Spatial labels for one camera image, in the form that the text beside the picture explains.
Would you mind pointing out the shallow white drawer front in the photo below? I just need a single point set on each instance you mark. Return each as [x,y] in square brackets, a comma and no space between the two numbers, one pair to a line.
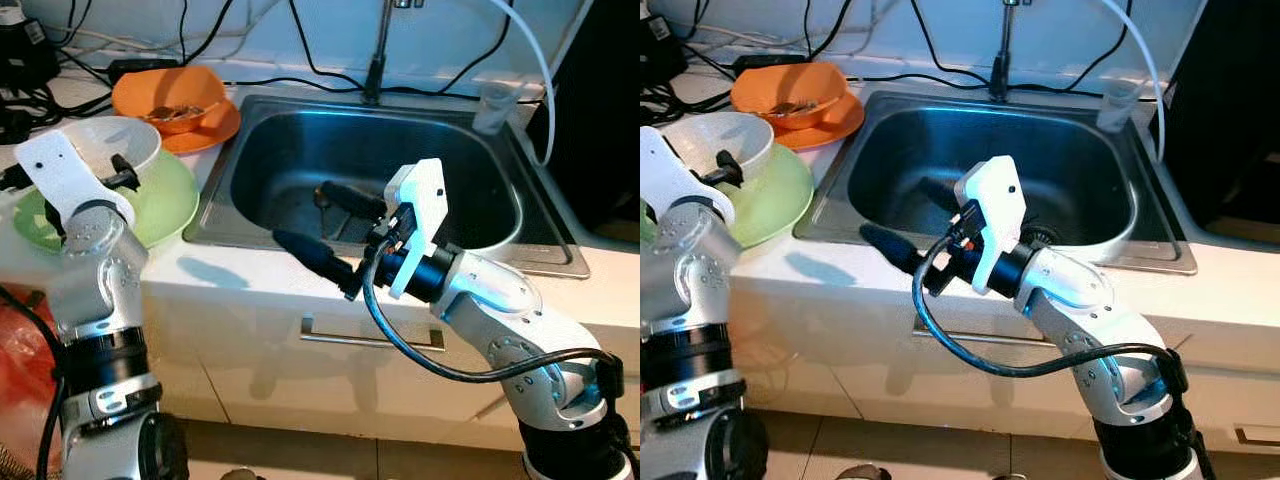
[1240,350]

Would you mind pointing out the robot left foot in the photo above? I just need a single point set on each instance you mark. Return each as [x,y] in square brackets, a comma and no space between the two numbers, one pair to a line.
[865,472]
[242,474]

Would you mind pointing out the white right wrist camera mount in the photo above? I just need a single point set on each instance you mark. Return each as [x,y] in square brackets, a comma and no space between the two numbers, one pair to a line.
[995,190]
[420,190]

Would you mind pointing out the orange plate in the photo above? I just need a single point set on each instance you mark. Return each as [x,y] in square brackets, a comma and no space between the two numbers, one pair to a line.
[215,135]
[835,130]

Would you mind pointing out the tall white drawer front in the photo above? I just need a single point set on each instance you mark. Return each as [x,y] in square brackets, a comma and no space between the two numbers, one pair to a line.
[1250,405]

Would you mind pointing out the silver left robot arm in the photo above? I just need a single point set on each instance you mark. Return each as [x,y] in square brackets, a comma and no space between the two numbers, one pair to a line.
[690,290]
[95,290]

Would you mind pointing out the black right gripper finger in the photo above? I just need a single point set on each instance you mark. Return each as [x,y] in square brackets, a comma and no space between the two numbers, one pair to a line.
[897,250]
[312,257]
[352,200]
[942,195]

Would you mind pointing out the black countertop appliance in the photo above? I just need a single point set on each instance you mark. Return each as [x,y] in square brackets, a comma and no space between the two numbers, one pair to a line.
[600,110]
[1230,110]

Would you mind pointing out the flat black power brick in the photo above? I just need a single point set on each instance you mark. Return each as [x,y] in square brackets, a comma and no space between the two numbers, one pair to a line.
[765,63]
[135,68]

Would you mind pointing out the metal faucet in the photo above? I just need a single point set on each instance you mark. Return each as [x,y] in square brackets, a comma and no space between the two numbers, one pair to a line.
[1000,60]
[378,60]

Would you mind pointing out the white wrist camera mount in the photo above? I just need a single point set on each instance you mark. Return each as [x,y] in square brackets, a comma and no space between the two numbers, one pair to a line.
[420,190]
[60,170]
[670,175]
[995,190]

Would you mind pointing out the clear drinking glass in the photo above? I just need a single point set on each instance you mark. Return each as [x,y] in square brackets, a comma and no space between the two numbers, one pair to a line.
[1117,105]
[493,110]

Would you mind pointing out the dark metal cutlery piece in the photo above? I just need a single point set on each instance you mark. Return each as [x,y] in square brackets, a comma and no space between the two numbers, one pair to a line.
[175,112]
[800,107]

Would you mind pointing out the orange bowl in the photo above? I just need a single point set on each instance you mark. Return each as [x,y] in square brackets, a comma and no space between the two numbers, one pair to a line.
[760,85]
[140,90]

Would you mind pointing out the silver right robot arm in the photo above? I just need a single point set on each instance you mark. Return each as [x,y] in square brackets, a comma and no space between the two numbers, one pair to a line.
[520,340]
[1110,340]

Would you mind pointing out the black labelled power adapter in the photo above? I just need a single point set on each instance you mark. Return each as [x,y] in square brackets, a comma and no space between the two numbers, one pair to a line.
[25,55]
[665,50]

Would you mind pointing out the sink drain strainer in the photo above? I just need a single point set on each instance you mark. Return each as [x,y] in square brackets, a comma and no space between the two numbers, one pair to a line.
[1040,233]

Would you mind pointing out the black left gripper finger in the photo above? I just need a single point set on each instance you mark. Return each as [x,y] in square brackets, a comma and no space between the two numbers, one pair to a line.
[124,166]
[728,165]

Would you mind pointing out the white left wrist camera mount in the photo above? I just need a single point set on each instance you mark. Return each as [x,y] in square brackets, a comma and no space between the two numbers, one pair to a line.
[60,170]
[670,175]

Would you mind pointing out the red plastic bag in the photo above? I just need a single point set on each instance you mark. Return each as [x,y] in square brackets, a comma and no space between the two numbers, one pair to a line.
[20,380]

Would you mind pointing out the stainless steel sink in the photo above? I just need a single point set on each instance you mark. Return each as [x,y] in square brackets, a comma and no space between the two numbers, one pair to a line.
[880,150]
[270,160]

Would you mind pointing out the wide white cabinet front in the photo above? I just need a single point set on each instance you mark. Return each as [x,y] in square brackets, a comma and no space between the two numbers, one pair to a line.
[860,380]
[250,380]

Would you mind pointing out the white bowl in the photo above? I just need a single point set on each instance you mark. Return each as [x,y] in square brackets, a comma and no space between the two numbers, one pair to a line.
[720,130]
[95,135]

